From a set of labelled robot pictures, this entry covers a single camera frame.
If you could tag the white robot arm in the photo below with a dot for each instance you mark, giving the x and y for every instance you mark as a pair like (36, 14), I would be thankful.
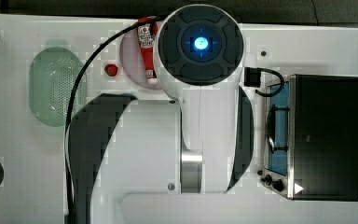
(198, 140)

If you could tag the grey round plate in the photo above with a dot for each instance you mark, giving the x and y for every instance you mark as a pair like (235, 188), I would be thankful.
(132, 61)

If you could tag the dark red strawberry toy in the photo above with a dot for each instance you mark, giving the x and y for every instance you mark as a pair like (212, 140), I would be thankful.
(111, 70)

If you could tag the red ketchup bottle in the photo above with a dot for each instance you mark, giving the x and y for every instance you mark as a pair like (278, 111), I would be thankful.
(146, 39)

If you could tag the green perforated colander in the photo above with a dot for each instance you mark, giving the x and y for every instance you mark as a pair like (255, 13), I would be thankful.
(52, 76)

